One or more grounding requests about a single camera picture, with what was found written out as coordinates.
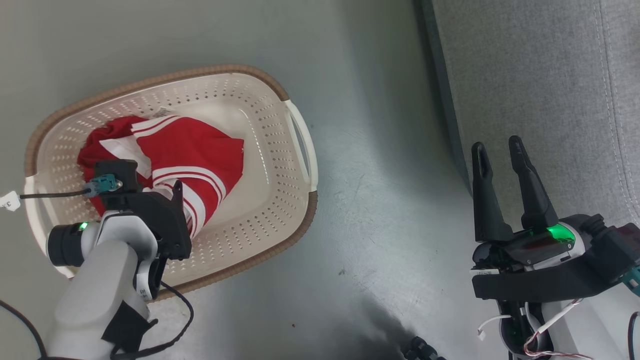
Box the black corrugated cable conduit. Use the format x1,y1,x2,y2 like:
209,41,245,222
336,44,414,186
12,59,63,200
404,336,447,360

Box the white wire with connector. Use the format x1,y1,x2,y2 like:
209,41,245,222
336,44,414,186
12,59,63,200
477,314,513,342

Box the red white striped garment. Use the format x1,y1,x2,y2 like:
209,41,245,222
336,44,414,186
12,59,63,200
76,106,246,240

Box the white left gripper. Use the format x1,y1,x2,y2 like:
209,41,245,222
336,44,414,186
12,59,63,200
46,210,169,301

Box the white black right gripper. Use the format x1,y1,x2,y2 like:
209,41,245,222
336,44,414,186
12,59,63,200
471,135,608,272

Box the white cable label tag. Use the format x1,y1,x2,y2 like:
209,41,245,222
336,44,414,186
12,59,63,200
0,191,22,212

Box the red white twisted wires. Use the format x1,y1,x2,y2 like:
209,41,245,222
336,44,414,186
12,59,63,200
522,298,591,360

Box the white perforated laundry basket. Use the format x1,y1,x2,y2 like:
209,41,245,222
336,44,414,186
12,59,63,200
24,64,319,301

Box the black cable with teal plug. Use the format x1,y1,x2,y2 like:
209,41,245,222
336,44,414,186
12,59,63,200
621,264,640,360
19,173,123,200

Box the thin black looped cable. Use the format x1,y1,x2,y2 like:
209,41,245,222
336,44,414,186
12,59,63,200
111,281,195,360

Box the grey fabric sofa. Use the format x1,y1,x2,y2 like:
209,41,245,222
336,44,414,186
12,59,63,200
419,0,640,228

